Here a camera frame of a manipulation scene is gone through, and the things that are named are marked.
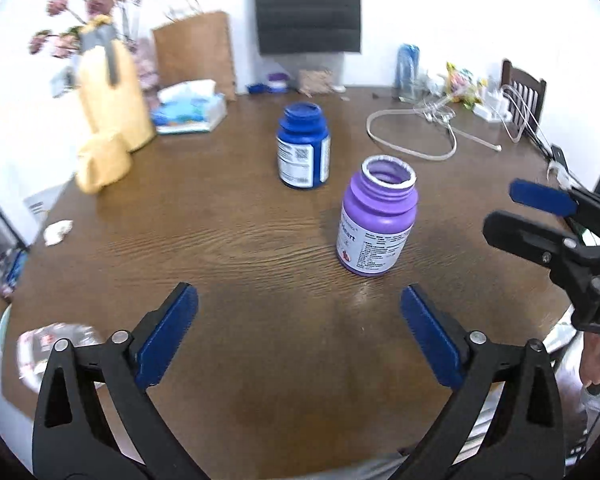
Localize white power strip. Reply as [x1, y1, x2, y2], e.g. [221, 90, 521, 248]
[472, 87, 513, 124]

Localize yellow mug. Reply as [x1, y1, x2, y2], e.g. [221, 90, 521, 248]
[76, 132, 132, 194]

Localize clear box of seeds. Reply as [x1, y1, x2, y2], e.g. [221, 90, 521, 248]
[298, 68, 334, 96]

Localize blue plastic bottle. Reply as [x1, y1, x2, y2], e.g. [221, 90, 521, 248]
[276, 102, 332, 190]

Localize white charging cable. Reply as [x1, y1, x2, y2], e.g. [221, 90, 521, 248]
[365, 107, 503, 163]

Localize dark wooden chair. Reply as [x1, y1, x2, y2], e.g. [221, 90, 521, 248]
[501, 60, 546, 136]

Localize brown paper bag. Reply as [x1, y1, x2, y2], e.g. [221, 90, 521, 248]
[152, 0, 236, 101]

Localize clear glass with blue items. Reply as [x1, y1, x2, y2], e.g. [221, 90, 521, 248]
[396, 44, 419, 102]

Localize blue tissue box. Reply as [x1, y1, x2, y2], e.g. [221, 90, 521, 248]
[150, 79, 227, 136]

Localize blue small lid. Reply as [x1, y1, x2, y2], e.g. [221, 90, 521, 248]
[247, 84, 270, 94]

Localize crumpled white tissue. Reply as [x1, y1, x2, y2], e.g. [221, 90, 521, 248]
[43, 220, 73, 247]

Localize pink textured flower wrap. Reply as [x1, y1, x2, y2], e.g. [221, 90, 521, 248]
[131, 38, 160, 110]

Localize white earphones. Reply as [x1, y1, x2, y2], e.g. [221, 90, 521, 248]
[415, 94, 455, 124]

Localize colourful snack packet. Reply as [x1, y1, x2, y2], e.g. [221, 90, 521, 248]
[445, 62, 488, 110]

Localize purple plastic bottle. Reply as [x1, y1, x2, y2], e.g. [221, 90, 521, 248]
[336, 155, 418, 276]

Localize purple white small jar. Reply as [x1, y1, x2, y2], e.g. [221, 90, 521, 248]
[266, 73, 289, 93]

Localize dried pink flower bouquet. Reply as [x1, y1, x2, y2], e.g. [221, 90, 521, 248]
[28, 0, 143, 60]

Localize black wall panel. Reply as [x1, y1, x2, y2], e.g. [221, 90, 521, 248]
[254, 0, 362, 55]

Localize person right hand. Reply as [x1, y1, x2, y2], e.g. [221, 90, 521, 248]
[580, 332, 600, 387]

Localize yellow thermos jug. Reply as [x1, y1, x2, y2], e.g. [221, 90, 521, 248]
[76, 14, 155, 153]

